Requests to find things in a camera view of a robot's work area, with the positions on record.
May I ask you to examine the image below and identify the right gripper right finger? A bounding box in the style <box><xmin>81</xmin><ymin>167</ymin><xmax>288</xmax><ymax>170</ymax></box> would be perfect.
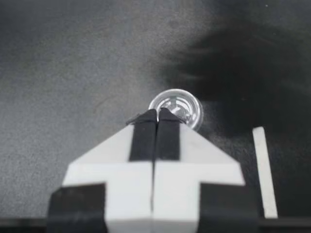
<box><xmin>152</xmin><ymin>107</ymin><xmax>259</xmax><ymax>233</ymax></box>

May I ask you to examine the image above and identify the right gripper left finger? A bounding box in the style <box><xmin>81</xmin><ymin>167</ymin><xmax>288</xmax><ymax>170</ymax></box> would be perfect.
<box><xmin>47</xmin><ymin>108</ymin><xmax>157</xmax><ymax>233</ymax></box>

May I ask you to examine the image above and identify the small clear plastic cup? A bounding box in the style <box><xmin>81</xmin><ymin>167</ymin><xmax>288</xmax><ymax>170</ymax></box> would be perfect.
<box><xmin>148</xmin><ymin>88</ymin><xmax>204</xmax><ymax>130</ymax></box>

